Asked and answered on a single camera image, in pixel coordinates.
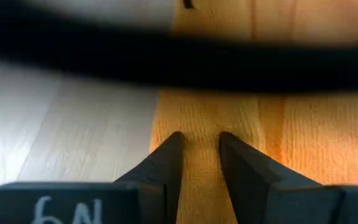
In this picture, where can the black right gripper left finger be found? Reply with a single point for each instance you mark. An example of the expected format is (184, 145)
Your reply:
(120, 202)

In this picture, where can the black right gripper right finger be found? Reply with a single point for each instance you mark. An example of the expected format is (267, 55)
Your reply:
(275, 202)

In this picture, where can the orange microfiber towel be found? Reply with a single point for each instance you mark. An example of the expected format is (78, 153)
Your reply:
(322, 140)

